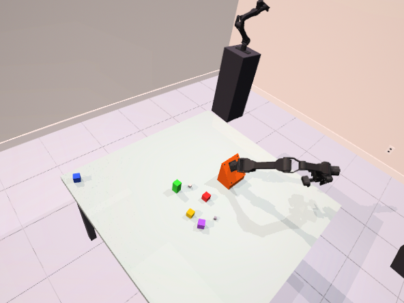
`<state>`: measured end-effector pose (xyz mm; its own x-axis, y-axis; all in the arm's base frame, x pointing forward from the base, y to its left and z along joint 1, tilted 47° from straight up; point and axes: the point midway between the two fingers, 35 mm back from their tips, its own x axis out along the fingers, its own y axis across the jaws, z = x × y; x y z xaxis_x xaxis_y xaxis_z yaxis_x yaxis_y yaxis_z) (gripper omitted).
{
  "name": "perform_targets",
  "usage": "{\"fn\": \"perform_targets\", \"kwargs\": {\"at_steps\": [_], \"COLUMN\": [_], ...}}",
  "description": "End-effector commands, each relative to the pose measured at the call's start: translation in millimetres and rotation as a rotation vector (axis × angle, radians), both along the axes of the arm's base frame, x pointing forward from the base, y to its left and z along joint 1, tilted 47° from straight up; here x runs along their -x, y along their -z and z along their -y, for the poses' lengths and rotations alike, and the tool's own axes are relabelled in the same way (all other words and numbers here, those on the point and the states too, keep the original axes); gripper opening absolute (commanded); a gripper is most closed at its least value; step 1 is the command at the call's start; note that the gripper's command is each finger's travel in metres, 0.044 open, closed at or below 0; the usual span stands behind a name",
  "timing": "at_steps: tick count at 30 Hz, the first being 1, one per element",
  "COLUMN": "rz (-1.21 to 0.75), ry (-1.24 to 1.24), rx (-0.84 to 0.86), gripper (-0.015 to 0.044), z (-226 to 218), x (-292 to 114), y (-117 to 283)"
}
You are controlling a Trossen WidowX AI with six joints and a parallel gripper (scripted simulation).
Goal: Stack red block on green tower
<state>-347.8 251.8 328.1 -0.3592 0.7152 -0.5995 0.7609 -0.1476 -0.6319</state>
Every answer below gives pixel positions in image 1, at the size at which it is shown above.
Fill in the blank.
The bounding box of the small blue block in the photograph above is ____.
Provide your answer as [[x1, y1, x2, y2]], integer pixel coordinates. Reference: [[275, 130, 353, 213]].
[[73, 173, 81, 183]]

